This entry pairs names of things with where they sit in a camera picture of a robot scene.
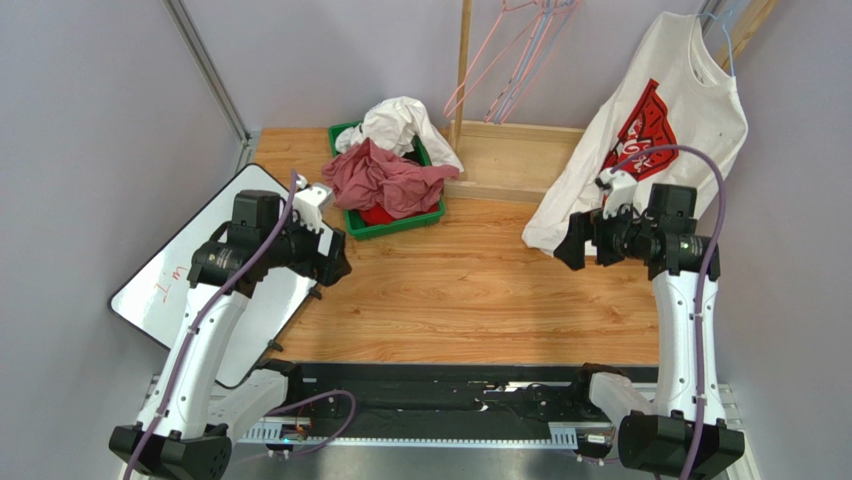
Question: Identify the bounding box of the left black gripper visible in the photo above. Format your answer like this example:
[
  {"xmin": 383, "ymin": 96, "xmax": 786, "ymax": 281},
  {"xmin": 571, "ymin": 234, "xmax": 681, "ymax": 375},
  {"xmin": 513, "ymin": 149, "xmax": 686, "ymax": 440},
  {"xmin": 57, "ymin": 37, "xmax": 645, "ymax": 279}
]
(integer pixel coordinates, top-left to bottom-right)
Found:
[{"xmin": 261, "ymin": 205, "xmax": 351, "ymax": 286}]

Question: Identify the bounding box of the white t-shirt red print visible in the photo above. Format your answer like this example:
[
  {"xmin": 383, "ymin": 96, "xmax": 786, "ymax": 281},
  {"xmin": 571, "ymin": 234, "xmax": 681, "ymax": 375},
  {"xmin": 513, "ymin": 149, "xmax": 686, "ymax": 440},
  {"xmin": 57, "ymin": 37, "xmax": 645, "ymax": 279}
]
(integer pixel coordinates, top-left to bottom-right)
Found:
[{"xmin": 522, "ymin": 12, "xmax": 748, "ymax": 255}]

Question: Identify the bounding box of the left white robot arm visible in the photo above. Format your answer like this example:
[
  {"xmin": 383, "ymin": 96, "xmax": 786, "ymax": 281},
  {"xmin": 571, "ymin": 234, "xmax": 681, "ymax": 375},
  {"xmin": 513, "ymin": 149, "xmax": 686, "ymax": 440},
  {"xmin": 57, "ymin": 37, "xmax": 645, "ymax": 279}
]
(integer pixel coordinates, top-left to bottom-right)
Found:
[{"xmin": 108, "ymin": 184, "xmax": 352, "ymax": 479}]

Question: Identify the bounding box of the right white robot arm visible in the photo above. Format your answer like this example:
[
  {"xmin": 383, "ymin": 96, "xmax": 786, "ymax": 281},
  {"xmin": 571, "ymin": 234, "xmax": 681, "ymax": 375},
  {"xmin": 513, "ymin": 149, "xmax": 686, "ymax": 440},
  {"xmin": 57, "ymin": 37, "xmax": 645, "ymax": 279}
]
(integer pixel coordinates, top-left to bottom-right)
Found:
[{"xmin": 554, "ymin": 184, "xmax": 745, "ymax": 479}]

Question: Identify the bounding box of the dusty pink t-shirt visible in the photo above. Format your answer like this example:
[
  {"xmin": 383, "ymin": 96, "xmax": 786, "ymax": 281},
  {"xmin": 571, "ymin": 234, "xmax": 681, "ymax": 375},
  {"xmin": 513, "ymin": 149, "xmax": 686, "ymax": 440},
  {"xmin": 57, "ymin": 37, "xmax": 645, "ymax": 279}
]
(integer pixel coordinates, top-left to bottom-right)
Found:
[{"xmin": 321, "ymin": 139, "xmax": 460, "ymax": 219}]

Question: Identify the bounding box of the white t-shirt blue print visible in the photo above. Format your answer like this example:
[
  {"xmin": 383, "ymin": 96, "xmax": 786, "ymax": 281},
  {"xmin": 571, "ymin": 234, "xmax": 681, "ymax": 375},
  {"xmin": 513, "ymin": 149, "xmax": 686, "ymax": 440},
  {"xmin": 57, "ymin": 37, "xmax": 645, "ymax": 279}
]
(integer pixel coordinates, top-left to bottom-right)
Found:
[{"xmin": 331, "ymin": 96, "xmax": 465, "ymax": 173}]

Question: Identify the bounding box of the green plastic bin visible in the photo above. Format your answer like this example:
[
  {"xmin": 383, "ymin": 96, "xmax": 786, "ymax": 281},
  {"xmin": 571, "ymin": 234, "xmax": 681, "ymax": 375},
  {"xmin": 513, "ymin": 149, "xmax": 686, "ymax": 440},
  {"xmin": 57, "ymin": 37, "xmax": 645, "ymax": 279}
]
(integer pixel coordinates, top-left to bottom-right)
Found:
[{"xmin": 328, "ymin": 121, "xmax": 446, "ymax": 241}]

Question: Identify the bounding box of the wooden rack base tray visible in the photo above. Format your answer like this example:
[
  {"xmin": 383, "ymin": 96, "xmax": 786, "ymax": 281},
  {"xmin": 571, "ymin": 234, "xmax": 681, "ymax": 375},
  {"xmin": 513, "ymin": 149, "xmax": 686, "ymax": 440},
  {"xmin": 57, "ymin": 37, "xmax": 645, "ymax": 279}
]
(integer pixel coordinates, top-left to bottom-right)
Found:
[{"xmin": 442, "ymin": 120, "xmax": 585, "ymax": 204}]

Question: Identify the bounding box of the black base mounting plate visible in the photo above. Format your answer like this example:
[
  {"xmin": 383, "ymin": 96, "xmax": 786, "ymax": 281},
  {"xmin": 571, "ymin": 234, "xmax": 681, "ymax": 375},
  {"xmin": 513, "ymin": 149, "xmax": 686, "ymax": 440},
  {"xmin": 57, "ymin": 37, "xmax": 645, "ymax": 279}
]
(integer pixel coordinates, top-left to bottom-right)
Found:
[{"xmin": 284, "ymin": 363, "xmax": 609, "ymax": 441}]

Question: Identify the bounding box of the right aluminium corner profile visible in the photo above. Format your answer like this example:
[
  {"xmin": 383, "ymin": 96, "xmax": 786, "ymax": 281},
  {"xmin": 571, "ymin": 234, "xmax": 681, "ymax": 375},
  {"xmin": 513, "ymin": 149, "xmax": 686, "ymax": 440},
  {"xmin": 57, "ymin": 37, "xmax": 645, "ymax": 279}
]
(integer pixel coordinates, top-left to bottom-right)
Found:
[{"xmin": 697, "ymin": 0, "xmax": 727, "ymax": 35}]

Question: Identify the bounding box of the aluminium corner profile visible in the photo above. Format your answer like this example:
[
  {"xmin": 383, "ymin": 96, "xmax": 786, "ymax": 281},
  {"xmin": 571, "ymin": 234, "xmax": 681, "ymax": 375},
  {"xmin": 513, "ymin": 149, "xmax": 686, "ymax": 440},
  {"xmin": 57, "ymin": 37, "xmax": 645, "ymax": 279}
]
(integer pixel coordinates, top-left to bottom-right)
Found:
[
  {"xmin": 162, "ymin": 0, "xmax": 251, "ymax": 145},
  {"xmin": 697, "ymin": 0, "xmax": 727, "ymax": 35}
]

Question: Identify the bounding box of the left aluminium corner profile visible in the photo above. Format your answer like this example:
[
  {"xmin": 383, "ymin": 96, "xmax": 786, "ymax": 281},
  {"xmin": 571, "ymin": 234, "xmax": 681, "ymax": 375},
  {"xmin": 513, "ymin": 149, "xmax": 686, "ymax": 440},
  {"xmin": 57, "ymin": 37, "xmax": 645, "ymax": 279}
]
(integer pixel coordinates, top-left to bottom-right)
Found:
[{"xmin": 162, "ymin": 0, "xmax": 251, "ymax": 145}]

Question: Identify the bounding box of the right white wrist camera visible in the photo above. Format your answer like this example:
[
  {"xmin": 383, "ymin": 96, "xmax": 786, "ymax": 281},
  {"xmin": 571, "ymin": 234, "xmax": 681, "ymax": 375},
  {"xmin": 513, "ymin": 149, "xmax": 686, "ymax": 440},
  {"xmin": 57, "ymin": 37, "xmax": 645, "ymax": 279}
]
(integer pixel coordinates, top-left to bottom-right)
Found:
[{"xmin": 595, "ymin": 169, "xmax": 638, "ymax": 219}]

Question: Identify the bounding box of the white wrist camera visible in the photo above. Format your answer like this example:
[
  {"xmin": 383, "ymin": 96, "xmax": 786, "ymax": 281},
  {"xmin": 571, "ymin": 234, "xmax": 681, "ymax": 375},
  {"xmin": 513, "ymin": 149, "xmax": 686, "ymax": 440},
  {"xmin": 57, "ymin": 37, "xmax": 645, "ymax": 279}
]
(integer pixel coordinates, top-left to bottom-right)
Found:
[
  {"xmin": 293, "ymin": 174, "xmax": 335, "ymax": 235},
  {"xmin": 595, "ymin": 169, "xmax": 638, "ymax": 219}
]

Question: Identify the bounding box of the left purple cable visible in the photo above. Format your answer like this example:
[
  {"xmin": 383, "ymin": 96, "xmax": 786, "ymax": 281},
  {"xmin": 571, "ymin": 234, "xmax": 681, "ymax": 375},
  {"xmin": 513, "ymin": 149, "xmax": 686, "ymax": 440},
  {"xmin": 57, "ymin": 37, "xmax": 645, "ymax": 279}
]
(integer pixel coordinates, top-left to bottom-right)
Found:
[{"xmin": 121, "ymin": 168, "xmax": 357, "ymax": 480}]

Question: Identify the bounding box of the purple cable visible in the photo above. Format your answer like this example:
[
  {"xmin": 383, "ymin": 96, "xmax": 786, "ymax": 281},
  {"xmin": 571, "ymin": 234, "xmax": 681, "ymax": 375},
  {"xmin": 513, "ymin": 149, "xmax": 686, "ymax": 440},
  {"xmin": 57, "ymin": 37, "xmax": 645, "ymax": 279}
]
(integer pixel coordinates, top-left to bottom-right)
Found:
[
  {"xmin": 577, "ymin": 144, "xmax": 727, "ymax": 480},
  {"xmin": 121, "ymin": 168, "xmax": 357, "ymax": 480}
]

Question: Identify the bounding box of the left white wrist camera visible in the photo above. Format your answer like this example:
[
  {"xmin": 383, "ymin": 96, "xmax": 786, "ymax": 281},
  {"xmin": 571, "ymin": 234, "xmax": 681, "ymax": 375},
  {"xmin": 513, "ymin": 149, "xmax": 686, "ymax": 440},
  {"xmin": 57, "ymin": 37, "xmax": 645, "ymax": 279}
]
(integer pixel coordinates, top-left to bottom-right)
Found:
[{"xmin": 293, "ymin": 174, "xmax": 335, "ymax": 235}]

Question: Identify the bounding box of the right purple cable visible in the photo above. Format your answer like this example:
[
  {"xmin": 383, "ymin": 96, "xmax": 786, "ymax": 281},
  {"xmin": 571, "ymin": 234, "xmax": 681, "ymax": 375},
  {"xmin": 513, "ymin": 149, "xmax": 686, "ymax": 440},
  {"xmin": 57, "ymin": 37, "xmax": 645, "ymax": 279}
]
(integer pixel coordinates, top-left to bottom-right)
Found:
[{"xmin": 577, "ymin": 144, "xmax": 727, "ymax": 480}]

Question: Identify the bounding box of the aluminium frame rail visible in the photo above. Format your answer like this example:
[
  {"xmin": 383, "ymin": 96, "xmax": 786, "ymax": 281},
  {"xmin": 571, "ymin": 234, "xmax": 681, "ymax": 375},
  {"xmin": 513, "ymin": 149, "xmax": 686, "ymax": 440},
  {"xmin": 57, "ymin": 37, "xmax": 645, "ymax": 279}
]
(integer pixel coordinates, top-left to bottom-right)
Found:
[{"xmin": 118, "ymin": 382, "xmax": 761, "ymax": 480}]

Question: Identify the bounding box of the white whiteboard black frame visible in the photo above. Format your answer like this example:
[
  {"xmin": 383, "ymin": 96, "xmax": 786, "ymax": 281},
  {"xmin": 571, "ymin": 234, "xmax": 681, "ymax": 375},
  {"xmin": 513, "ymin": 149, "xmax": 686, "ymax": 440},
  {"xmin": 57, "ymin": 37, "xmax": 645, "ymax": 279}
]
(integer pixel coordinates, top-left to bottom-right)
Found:
[{"xmin": 110, "ymin": 164, "xmax": 317, "ymax": 388}]

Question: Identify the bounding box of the light blue wire hanger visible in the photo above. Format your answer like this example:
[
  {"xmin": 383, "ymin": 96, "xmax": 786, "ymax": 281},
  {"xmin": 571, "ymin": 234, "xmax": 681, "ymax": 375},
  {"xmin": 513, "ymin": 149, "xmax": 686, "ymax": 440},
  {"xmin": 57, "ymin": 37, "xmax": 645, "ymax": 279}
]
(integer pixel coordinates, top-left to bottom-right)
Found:
[{"xmin": 485, "ymin": 1, "xmax": 572, "ymax": 125}]

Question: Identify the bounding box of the wooden rack left post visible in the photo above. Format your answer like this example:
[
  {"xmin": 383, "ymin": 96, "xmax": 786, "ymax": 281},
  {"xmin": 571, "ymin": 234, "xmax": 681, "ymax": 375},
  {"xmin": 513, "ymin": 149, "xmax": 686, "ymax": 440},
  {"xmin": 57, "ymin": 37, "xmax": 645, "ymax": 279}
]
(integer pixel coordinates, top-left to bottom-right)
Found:
[{"xmin": 449, "ymin": 0, "xmax": 473, "ymax": 150}]

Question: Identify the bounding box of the wooden rack post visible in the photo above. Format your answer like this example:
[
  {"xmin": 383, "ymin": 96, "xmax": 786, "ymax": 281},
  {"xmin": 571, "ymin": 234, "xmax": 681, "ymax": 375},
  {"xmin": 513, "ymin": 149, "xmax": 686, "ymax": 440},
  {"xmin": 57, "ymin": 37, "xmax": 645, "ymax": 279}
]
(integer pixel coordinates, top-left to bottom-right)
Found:
[
  {"xmin": 449, "ymin": 0, "xmax": 473, "ymax": 150},
  {"xmin": 715, "ymin": 0, "xmax": 780, "ymax": 77}
]

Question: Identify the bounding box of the wooden rack right post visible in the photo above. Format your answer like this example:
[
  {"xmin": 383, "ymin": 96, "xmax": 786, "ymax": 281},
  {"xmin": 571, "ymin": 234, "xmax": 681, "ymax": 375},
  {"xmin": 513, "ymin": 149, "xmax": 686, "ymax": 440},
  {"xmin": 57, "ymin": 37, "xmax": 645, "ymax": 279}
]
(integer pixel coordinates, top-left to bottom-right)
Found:
[{"xmin": 715, "ymin": 0, "xmax": 780, "ymax": 77}]

